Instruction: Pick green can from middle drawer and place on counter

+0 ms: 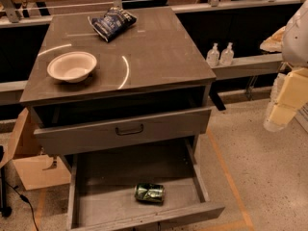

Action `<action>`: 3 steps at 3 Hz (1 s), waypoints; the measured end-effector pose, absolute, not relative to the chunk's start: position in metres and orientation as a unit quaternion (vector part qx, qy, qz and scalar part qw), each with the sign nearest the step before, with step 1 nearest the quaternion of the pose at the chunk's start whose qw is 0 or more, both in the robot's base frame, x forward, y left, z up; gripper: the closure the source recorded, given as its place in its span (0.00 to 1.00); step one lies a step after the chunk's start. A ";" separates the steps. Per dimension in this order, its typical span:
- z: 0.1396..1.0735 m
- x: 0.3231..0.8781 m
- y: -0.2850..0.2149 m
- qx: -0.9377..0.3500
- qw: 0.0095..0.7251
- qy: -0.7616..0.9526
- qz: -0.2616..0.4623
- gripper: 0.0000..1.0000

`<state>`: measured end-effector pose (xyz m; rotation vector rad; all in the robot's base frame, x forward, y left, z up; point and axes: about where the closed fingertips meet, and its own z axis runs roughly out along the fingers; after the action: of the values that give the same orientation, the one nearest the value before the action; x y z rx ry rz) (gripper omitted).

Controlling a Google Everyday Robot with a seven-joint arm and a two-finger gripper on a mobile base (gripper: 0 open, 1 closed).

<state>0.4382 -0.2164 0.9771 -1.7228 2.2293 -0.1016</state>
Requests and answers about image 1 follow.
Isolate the crushed green soda can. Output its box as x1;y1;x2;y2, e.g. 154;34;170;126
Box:
134;183;165;203

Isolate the white printed cardboard box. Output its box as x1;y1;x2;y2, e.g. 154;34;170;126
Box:
295;103;308;133

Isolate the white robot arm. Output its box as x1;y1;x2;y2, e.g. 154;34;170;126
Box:
260;1;308;132

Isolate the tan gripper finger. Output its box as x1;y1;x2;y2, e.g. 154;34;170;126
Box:
260;26;286;52
268;67;308;126

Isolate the brown cardboard box left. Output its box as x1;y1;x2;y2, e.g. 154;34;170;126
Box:
0;109;71;190

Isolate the grey open middle drawer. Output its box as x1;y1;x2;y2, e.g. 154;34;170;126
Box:
66;139;224;231

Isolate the grey top drawer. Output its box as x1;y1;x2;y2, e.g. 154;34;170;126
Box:
34;108;211;155

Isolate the white paper bowl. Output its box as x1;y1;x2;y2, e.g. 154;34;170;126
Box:
47;51;97;83

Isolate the clear sanitizer bottle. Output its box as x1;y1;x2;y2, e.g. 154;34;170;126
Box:
206;43;219;66
219;42;234;65

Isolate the blue chip bag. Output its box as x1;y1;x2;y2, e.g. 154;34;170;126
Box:
88;7;137;42

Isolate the right clear sanitizer bottle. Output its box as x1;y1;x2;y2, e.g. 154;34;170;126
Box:
219;42;234;65

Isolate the grey drawer cabinet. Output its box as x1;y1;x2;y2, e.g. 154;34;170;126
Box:
19;6;217;156

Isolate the black power cable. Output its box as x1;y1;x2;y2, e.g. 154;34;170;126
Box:
4;180;40;231

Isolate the grey metal railing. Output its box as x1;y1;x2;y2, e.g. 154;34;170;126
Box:
0;0;308;29

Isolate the left clear sanitizer bottle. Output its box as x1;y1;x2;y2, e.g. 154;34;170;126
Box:
206;43;219;66

